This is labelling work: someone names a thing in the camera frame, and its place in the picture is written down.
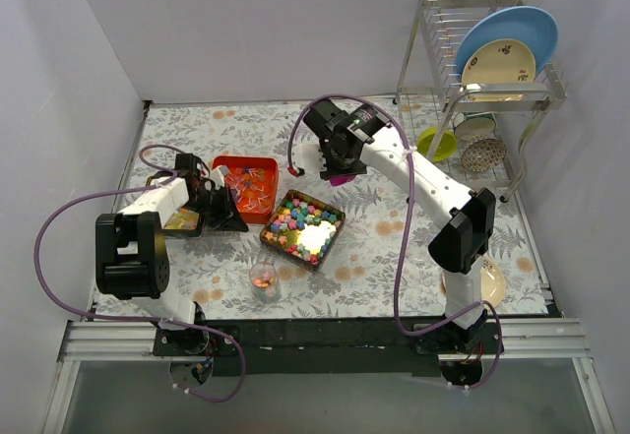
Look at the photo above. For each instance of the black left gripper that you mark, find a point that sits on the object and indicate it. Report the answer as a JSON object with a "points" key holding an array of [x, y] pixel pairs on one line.
{"points": [[224, 206]]}

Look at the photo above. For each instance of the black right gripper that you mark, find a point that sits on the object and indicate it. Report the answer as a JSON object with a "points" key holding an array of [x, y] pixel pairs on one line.
{"points": [[340, 164]]}

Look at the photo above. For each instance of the purple plastic scoop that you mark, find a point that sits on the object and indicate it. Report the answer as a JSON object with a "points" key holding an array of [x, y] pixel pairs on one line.
{"points": [[337, 181]]}

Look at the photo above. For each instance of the orange tray of lollipops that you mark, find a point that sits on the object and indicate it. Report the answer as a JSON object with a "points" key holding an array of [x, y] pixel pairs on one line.
{"points": [[254, 184]]}

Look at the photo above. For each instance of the tin of translucent star candies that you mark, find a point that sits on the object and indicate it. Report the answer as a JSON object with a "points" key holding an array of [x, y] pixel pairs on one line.
{"points": [[184, 224]]}

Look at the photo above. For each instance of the clear glass jar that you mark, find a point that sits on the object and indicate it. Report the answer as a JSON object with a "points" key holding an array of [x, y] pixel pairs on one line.
{"points": [[265, 282]]}

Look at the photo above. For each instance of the tin of opaque star candies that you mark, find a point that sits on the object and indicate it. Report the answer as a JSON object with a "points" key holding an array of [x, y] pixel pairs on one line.
{"points": [[303, 229]]}

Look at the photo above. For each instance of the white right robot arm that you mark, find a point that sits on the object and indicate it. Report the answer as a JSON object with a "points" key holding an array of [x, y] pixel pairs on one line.
{"points": [[368, 137]]}

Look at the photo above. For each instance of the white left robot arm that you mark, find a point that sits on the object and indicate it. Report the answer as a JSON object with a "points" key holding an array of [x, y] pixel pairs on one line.
{"points": [[131, 261]]}

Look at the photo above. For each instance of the floral table mat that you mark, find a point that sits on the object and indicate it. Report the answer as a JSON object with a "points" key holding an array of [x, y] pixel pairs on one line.
{"points": [[372, 268]]}

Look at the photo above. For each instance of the white blue rimmed bowl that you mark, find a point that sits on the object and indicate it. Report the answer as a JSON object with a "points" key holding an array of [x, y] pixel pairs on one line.
{"points": [[468, 126]]}

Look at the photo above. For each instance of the mosaic patterned bowl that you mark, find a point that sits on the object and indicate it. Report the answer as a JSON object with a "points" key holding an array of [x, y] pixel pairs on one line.
{"points": [[483, 153]]}

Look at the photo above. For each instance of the metal dish rack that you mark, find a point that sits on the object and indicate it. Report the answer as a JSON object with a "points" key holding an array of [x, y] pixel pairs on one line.
{"points": [[443, 24]]}

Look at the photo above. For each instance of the cream patterned plate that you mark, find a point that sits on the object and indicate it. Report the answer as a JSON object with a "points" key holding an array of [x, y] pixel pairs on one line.
{"points": [[501, 61]]}

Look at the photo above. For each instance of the small cream plate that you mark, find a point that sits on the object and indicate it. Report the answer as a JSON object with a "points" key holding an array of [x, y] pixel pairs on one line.
{"points": [[493, 282]]}

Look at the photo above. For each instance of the blue plate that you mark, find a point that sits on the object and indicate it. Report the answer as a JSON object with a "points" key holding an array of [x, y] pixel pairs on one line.
{"points": [[530, 25]]}

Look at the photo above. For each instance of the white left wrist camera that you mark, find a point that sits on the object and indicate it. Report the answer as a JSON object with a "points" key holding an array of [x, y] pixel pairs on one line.
{"points": [[218, 174]]}

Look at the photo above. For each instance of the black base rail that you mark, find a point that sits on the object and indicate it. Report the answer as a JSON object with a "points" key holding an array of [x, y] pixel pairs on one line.
{"points": [[332, 346]]}

